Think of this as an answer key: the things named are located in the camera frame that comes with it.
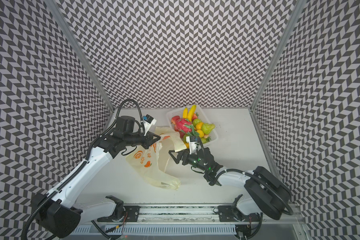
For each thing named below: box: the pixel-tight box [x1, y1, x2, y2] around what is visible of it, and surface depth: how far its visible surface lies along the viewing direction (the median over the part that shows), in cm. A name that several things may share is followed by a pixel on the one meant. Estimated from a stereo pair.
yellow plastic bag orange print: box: [125, 126, 187, 190], surface depth 74 cm
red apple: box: [171, 115, 180, 125], surface depth 105 cm
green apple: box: [192, 118, 201, 127], surface depth 104 cm
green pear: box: [201, 123, 215, 135], surface depth 94 cm
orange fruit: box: [195, 122, 203, 130], surface depth 98 cm
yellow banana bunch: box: [183, 104, 197, 122], surface depth 105 cm
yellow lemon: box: [196, 129, 205, 138], surface depth 96 cm
